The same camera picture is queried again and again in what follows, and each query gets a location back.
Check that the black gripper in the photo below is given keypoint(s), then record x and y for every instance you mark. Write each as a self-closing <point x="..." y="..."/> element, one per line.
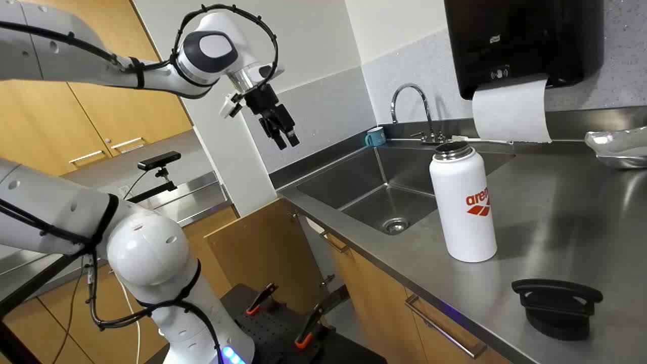
<point x="263" y="101"/>

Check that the black bottle lid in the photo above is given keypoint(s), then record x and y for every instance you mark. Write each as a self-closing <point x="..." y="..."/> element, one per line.
<point x="561" y="310"/>

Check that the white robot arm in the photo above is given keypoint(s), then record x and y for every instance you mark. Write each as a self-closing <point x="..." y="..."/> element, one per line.
<point x="148" y="250"/>

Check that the white metal water bottle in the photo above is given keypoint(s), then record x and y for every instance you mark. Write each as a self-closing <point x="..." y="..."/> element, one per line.
<point x="460" y="184"/>

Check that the stainless steel sink basin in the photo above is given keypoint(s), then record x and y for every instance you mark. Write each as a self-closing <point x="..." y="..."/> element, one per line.
<point x="387" y="186"/>

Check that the left black orange clamp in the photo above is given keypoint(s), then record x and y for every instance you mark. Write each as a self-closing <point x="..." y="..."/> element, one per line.
<point x="262" y="297"/>

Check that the black orange clamp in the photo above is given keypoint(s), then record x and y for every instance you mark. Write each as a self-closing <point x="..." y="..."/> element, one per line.
<point x="262" y="297"/>
<point x="314" y="320"/>

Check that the black perforated robot table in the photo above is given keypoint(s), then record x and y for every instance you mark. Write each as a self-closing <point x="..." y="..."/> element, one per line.
<point x="275" y="325"/>

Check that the right black orange clamp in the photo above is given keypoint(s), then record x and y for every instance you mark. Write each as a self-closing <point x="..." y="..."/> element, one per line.
<point x="314" y="320"/>

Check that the black paper towel dispenser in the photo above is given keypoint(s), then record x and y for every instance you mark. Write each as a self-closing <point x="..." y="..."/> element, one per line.
<point x="504" y="40"/>

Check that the white paper towel sheet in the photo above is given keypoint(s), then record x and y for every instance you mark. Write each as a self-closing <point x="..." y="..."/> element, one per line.
<point x="512" y="114"/>

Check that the silver metal bowl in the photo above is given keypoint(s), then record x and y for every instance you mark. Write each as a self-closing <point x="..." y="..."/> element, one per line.
<point x="620" y="147"/>

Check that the black camera on stand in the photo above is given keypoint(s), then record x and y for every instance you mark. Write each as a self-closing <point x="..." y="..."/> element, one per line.
<point x="158" y="163"/>

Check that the upper wooden wall cabinets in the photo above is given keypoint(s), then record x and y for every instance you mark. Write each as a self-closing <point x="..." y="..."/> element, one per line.
<point x="62" y="128"/>

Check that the wooden cabinet drawer handle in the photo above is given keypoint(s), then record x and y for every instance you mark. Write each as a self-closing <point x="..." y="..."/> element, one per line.
<point x="471" y="352"/>

